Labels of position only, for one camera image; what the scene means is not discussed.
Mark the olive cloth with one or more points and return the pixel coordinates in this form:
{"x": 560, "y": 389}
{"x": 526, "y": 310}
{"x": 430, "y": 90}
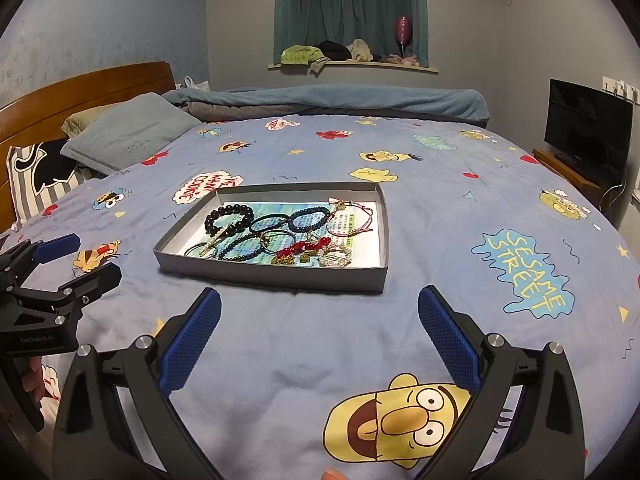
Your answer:
{"x": 318, "y": 65}

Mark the printed paper sheet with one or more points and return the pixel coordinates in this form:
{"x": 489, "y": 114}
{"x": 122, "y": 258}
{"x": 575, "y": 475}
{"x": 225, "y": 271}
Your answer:
{"x": 367, "y": 252}

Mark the grey blanket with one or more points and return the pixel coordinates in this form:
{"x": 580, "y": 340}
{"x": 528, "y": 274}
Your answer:
{"x": 225, "y": 111}

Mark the wooden television stand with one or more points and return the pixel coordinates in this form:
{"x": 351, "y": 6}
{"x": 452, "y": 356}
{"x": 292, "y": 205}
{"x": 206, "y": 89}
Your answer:
{"x": 560, "y": 167}

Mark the pink cloth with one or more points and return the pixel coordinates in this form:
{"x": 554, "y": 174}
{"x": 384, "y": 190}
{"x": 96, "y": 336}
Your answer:
{"x": 405, "y": 61}

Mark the teal curtain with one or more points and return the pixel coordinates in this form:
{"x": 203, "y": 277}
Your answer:
{"x": 345, "y": 0}

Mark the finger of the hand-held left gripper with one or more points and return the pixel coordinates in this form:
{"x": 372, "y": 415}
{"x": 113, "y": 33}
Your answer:
{"x": 57, "y": 245}
{"x": 100, "y": 277}

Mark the person's right hand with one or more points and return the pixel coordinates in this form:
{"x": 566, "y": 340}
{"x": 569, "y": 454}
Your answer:
{"x": 336, "y": 475}

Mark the blue blanket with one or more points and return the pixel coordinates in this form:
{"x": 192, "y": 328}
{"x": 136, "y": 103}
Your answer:
{"x": 350, "y": 100}

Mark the black cloth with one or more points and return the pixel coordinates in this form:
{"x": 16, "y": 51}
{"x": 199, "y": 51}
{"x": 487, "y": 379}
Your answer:
{"x": 334, "y": 50}

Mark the wooden headboard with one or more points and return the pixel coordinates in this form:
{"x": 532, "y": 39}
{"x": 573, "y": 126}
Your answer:
{"x": 75, "y": 90}

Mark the black television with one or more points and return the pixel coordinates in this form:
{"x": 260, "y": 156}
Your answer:
{"x": 585, "y": 127}

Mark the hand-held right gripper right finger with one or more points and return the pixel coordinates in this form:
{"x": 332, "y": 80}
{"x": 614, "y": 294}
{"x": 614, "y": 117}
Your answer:
{"x": 447, "y": 335}

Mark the pink wine glass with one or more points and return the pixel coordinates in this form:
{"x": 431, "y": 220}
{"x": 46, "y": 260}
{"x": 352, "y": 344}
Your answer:
{"x": 402, "y": 27}

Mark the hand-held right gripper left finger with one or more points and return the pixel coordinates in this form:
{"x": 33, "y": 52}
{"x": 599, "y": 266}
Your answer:
{"x": 192, "y": 340}

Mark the person's left hand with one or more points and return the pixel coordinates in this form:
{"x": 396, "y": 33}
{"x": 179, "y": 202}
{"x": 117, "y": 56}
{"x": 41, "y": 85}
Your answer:
{"x": 34, "y": 380}

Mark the yellow-green pillow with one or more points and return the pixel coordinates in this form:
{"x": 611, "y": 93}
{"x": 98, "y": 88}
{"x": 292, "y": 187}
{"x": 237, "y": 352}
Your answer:
{"x": 85, "y": 117}

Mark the grey cardboard tray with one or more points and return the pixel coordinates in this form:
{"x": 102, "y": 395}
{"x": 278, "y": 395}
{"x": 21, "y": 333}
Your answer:
{"x": 280, "y": 277}

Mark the green cloth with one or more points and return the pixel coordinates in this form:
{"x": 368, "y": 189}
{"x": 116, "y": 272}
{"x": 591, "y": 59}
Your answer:
{"x": 300, "y": 54}

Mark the beige cloth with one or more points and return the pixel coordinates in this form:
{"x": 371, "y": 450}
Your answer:
{"x": 361, "y": 50}

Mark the grey pillow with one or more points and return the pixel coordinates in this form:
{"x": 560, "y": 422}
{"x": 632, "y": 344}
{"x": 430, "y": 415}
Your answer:
{"x": 130, "y": 135}

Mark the wall hook rack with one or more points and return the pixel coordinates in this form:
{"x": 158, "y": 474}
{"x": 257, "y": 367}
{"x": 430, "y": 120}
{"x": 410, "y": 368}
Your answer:
{"x": 622, "y": 87}

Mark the cartoon printed bed sheet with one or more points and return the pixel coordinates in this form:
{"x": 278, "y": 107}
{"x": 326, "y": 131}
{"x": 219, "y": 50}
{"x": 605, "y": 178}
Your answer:
{"x": 300, "y": 340}

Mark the window sill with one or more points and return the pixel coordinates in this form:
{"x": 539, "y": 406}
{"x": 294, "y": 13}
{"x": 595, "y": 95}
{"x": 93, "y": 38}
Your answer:
{"x": 370, "y": 66}

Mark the white plastic bag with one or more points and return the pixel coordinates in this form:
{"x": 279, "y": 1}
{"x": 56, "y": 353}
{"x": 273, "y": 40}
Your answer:
{"x": 196, "y": 84}

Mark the striped black white pillow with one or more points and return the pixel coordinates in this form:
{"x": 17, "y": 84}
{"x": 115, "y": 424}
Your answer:
{"x": 45, "y": 180}

